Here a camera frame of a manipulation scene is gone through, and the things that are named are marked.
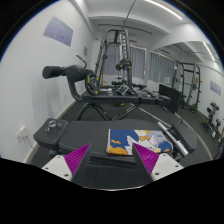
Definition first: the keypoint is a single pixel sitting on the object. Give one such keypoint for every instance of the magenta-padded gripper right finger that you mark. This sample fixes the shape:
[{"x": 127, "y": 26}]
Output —
[{"x": 148, "y": 158}]

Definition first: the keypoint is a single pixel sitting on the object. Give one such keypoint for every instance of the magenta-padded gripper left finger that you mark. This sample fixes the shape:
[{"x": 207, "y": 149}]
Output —
[{"x": 77, "y": 159}]

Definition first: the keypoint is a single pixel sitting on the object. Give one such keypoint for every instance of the blue orange printed towel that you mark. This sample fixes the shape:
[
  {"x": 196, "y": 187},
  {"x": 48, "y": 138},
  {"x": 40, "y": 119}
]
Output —
[{"x": 123, "y": 140}]

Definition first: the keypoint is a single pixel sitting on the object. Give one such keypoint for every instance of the black padded workout bench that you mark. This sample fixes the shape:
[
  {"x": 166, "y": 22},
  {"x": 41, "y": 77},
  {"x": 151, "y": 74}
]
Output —
[{"x": 86, "y": 133}]

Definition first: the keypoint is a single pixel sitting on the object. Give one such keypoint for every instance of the silver barbell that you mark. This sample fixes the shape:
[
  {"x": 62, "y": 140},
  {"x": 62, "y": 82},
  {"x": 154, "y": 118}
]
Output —
[{"x": 170, "y": 133}]

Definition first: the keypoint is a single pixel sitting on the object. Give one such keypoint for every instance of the black flat panel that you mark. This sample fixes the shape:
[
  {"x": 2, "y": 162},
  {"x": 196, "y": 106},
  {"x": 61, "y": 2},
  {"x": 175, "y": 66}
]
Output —
[{"x": 168, "y": 96}]

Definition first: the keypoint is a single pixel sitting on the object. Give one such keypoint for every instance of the black bench with leg rollers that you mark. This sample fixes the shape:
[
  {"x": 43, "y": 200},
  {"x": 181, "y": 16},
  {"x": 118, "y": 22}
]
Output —
[{"x": 110, "y": 97}]

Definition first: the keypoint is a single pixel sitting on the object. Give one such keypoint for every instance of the black yellow exercise machine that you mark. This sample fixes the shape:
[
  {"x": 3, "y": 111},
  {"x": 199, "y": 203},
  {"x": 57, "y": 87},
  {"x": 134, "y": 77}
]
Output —
[{"x": 211, "y": 116}]

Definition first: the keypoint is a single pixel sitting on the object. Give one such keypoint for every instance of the black yellow-marked weight plate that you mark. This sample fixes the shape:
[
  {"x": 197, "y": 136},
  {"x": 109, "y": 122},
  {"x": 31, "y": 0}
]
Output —
[
  {"x": 89, "y": 80},
  {"x": 124, "y": 65}
]

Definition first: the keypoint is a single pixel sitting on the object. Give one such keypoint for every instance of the white paper sign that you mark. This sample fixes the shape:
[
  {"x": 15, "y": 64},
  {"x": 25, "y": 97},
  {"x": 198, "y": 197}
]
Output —
[{"x": 168, "y": 80}]

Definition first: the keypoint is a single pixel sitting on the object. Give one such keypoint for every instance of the black squat rack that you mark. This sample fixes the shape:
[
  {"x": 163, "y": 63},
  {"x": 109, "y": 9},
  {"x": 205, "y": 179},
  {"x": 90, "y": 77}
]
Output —
[{"x": 199, "y": 83}]

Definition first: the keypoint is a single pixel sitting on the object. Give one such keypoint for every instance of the grey window curtain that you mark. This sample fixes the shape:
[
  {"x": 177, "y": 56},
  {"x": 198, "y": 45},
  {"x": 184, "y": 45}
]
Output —
[
  {"x": 138, "y": 63},
  {"x": 161, "y": 66}
]

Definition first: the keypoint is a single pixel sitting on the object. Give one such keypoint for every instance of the long ceiling light strip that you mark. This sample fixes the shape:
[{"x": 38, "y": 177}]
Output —
[
  {"x": 165, "y": 8},
  {"x": 209, "y": 51}
]

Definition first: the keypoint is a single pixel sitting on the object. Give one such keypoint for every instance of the white wall socket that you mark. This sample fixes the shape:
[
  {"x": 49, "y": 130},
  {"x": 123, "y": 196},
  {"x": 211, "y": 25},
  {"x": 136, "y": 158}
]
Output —
[{"x": 20, "y": 134}]

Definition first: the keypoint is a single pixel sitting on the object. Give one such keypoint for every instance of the small purple wall poster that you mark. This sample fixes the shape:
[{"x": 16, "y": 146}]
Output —
[{"x": 215, "y": 88}]

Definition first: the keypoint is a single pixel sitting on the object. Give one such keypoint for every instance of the small brown wall plaque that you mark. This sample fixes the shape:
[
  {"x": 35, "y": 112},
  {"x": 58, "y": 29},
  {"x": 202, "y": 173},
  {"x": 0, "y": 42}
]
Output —
[{"x": 85, "y": 51}]

